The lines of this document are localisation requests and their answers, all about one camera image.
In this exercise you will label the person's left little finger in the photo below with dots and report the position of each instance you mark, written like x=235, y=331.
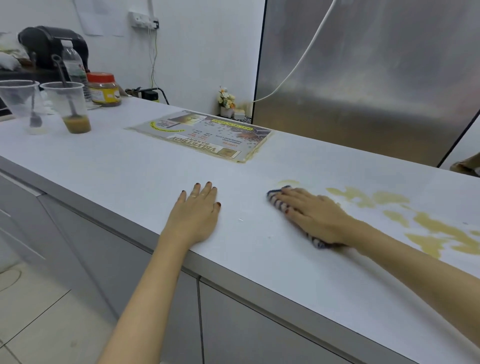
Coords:
x=182, y=198

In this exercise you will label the clear plastic water bottle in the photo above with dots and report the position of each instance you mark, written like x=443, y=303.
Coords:
x=73, y=63

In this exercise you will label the brown liquid spill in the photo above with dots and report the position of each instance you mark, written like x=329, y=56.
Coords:
x=431, y=225

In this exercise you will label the metal spoon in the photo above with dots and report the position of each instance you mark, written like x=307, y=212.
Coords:
x=34, y=112

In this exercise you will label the person's left forearm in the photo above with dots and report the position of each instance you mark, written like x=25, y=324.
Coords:
x=150, y=300

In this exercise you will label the person's right hand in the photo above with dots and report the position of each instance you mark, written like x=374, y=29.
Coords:
x=322, y=219

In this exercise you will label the small potted flower decoration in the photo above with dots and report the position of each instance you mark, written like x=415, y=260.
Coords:
x=226, y=100

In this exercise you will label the person's right thumb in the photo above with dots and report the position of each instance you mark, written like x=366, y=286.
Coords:
x=296, y=218

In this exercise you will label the stainless steel refrigerator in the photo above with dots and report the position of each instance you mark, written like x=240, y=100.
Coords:
x=375, y=75

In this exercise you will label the blue white striped cleaning cloth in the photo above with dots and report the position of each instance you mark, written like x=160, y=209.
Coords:
x=275, y=200

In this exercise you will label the person's left hand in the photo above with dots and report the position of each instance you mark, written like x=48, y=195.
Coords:
x=193, y=217

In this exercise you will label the person's left thumb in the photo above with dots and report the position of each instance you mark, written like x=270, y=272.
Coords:
x=217, y=212

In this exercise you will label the person's left middle finger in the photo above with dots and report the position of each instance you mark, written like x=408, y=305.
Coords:
x=206, y=191

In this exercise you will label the white plastic bag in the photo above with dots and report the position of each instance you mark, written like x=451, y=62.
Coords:
x=9, y=50

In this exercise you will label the clear plastic cup with spoon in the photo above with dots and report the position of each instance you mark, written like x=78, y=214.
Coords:
x=17, y=101

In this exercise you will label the clear plastic cup brown drink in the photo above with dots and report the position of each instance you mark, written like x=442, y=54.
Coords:
x=71, y=105

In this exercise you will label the grey counter cabinet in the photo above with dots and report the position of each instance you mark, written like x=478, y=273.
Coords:
x=93, y=243

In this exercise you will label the person's right forearm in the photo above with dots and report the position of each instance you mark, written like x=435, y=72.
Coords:
x=412, y=262

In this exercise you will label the laminated menu sheet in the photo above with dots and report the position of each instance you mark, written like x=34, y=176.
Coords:
x=202, y=137

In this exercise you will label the white paper sheet on wall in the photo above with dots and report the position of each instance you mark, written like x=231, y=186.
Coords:
x=101, y=17

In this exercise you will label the black power adapter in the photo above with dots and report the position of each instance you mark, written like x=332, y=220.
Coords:
x=151, y=95

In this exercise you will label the orange lid powder jar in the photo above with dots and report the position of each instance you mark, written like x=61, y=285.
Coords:
x=103, y=90

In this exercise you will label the white wall socket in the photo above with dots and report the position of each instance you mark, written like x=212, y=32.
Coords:
x=140, y=19

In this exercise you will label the black coffee machine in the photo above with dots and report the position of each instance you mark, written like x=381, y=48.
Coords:
x=45, y=41

